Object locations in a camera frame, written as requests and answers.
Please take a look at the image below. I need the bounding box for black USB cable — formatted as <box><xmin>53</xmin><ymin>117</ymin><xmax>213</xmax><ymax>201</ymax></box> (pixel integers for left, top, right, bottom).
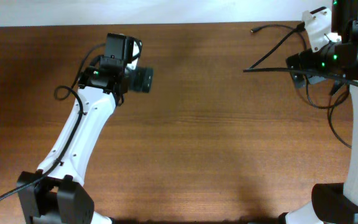
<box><xmin>326</xmin><ymin>90</ymin><xmax>352</xmax><ymax>149</ymax></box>
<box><xmin>249</xmin><ymin>24</ymin><xmax>351</xmax><ymax>110</ymax></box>

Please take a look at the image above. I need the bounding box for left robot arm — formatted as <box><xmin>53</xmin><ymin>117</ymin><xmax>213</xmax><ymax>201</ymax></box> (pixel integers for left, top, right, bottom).
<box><xmin>17</xmin><ymin>34</ymin><xmax>154</xmax><ymax>223</ymax></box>

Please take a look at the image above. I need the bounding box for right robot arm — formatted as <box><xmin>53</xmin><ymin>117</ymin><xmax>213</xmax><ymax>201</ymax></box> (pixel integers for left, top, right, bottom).
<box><xmin>278</xmin><ymin>1</ymin><xmax>358</xmax><ymax>223</ymax></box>

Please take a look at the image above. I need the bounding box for left camera black cable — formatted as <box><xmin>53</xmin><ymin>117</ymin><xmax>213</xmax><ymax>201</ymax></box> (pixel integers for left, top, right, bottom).
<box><xmin>0</xmin><ymin>42</ymin><xmax>107</xmax><ymax>223</ymax></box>

